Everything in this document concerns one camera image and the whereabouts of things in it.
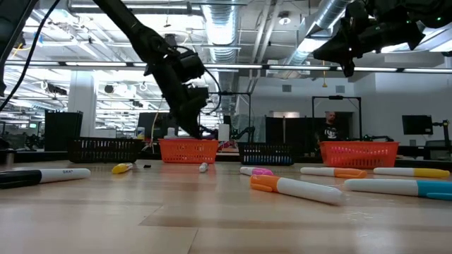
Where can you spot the dark computer monitor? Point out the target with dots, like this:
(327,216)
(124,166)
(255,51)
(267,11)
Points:
(148,123)

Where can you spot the person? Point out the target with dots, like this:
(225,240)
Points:
(328,132)

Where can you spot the thin yellow tip marker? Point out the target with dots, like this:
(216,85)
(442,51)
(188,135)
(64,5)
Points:
(409,172)

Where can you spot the blue cap white marker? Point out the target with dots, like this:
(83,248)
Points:
(395,187)

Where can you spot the thin black marker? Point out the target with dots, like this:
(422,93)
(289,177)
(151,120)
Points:
(53,175)

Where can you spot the pink cap white marker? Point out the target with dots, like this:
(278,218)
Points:
(256,171)

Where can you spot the purple cap white marker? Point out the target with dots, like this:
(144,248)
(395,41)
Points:
(203,167)

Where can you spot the black plastic basket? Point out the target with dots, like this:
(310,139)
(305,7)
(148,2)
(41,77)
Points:
(104,151)
(265,155)

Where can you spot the white bottle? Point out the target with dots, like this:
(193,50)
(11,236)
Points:
(170,133)

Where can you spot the long ceiling light strip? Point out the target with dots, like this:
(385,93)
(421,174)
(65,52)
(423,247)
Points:
(300,67)

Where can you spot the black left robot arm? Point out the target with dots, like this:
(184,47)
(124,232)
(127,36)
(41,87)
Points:
(141,35)

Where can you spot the orange plastic basket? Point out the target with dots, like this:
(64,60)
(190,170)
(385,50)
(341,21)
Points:
(358,155)
(189,151)

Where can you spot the dark partition wall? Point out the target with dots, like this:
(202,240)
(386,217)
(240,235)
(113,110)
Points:
(289,128)

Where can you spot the black monitor on arm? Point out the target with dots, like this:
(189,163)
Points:
(417,124)

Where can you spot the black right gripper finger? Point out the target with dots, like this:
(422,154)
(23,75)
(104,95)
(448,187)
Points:
(330,49)
(348,67)

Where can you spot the orange cap white marker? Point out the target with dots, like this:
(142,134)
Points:
(296,188)
(332,172)

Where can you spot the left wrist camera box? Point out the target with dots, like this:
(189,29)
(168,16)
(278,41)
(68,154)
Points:
(192,67)

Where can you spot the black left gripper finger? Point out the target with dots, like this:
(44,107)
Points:
(178,120)
(194,123)

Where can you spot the yellow ceiling pendant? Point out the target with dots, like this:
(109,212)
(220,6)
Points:
(324,83)

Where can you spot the silver ventilation duct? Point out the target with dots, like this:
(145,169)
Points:
(220,24)
(328,14)

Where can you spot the white box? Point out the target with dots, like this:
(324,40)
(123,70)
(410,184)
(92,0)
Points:
(223,132)

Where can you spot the black rig frame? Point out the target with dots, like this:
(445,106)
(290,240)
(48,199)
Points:
(226,93)
(335,97)

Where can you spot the yellow cap white marker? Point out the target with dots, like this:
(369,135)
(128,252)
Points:
(121,168)

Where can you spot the white building column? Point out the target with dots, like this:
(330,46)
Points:
(82,102)

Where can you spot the yellow label bottle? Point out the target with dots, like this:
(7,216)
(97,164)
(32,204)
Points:
(140,133)

